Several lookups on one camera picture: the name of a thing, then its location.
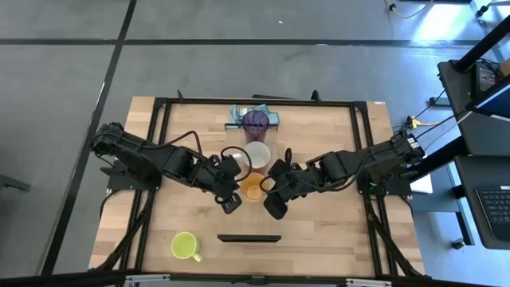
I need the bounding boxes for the black desk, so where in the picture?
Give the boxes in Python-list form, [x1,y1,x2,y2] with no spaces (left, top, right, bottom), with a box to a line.
[453,155,510,250]
[437,59,510,157]

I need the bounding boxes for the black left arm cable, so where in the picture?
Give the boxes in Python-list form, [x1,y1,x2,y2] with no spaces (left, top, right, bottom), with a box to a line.
[139,130,253,183]

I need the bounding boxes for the white mug red interior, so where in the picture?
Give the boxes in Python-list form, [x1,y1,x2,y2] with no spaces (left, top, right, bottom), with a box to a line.
[233,141,273,171]

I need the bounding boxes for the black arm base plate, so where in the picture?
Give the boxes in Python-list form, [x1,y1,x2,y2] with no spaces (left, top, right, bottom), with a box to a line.
[356,167,414,197]
[106,159,163,192]

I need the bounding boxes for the white paper sheet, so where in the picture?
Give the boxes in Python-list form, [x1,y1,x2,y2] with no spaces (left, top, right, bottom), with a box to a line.
[410,173,434,195]

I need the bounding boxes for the black diagonal pole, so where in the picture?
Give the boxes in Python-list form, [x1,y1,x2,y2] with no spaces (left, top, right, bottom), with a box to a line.
[453,15,510,73]

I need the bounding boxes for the yellow-green mug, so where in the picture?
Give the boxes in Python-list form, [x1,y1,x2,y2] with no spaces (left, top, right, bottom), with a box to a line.
[171,231,203,263]

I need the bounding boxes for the purple plastic cup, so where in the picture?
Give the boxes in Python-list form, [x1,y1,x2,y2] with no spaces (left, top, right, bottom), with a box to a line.
[241,110,271,144]

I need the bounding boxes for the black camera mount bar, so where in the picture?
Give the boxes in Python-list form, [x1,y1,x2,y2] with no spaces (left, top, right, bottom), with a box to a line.
[0,269,510,287]

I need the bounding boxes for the black power adapter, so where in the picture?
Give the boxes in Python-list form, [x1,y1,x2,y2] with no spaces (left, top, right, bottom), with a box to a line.
[472,59,498,99]

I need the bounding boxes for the black cable bundle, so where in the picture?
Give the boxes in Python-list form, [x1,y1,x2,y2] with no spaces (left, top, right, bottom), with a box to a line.
[97,190,156,272]
[364,195,424,278]

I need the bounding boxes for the yellow power plug cable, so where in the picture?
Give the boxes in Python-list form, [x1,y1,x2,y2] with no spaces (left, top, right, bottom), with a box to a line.
[406,116,444,129]

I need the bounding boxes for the silver metal bracket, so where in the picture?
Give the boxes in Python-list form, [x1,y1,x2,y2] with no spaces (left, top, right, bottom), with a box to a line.
[125,273,171,287]
[345,277,394,287]

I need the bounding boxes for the wooden shelf black brackets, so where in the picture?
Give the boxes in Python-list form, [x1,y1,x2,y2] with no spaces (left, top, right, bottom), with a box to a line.
[217,123,282,243]

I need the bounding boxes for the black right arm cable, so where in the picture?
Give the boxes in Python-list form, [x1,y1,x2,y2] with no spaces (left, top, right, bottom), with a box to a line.
[258,147,294,195]

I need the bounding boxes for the black aluminium table frame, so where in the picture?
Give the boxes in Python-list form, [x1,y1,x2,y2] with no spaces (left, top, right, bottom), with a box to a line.
[119,89,426,280]

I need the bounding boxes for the orange mug white handle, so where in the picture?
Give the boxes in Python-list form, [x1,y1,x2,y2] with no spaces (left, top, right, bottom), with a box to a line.
[240,172,267,202]

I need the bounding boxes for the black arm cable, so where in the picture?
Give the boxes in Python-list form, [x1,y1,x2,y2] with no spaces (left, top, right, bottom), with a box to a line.
[258,147,294,195]
[139,130,253,183]

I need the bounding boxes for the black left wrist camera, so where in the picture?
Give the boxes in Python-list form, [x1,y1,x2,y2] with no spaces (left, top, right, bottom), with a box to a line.
[217,192,243,215]

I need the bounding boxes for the yellow floor cable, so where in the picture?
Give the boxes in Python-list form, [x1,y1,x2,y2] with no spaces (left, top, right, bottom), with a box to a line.
[384,0,435,20]

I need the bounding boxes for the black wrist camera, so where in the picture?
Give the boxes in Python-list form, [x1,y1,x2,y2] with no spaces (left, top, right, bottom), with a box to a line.
[217,192,243,215]
[262,193,289,221]

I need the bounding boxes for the black keyboard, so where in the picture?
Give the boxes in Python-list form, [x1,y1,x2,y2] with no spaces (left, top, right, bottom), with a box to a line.
[476,185,510,242]

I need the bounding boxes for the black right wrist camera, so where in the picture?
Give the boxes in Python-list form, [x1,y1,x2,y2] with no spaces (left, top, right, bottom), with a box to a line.
[262,193,289,221]

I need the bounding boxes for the grey chair leg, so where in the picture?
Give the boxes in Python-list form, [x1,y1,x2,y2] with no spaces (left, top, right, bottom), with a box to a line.
[0,174,31,191]

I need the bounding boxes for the teal cloth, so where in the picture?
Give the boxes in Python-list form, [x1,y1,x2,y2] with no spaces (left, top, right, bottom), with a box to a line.
[229,103,280,126]

